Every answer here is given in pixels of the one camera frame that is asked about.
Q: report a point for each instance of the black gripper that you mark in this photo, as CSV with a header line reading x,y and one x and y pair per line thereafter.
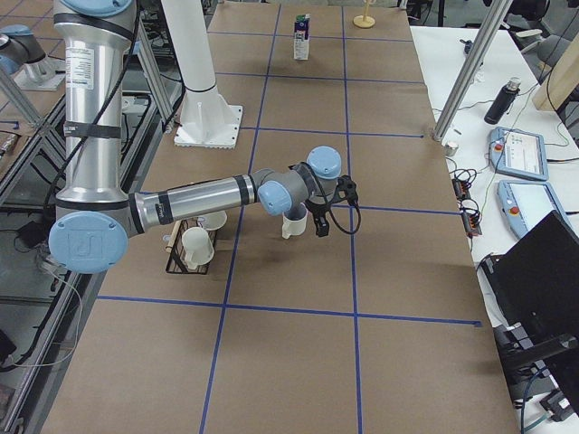
x,y
316,212

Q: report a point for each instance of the white mug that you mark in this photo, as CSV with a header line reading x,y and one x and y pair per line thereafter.
x,y
293,223

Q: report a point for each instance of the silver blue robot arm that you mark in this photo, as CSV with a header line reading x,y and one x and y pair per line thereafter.
x,y
25,60
95,218

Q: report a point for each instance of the white cup rear in rack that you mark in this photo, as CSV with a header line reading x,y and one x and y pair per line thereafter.
x,y
212,221

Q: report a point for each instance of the white cup in rack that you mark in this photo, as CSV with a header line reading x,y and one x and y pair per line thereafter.
x,y
199,249
212,221

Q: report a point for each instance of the white cup front in rack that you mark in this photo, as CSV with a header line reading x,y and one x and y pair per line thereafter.
x,y
199,249

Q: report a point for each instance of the milk carton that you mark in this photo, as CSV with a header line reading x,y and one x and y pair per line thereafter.
x,y
301,37

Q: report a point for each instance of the black usb hub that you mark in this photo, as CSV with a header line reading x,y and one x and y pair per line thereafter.
x,y
469,209

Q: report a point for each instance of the small metal cap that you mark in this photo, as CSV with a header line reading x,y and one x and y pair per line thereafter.
x,y
450,148

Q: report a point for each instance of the near teach pendant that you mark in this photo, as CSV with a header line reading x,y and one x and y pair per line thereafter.
x,y
525,204

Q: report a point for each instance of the teach pendant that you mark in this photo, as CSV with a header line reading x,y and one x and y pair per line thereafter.
x,y
525,204
518,153

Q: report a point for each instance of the wooden mug tree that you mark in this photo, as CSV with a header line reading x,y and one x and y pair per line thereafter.
x,y
365,20

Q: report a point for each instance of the far teach pendant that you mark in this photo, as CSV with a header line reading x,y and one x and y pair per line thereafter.
x,y
518,153

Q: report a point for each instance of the black monitor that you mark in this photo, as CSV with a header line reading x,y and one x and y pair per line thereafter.
x,y
536,285

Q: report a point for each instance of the black water bottle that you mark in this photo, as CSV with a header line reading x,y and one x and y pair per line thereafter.
x,y
505,98

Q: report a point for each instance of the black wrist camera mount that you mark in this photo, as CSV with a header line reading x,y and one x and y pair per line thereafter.
x,y
346,190

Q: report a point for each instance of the black wire cup rack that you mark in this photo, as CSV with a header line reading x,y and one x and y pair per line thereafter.
x,y
176,252

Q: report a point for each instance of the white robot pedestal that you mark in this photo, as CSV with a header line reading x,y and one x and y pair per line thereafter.
x,y
206,119

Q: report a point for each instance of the aluminium frame post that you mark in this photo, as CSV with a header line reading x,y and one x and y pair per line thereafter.
x,y
482,41

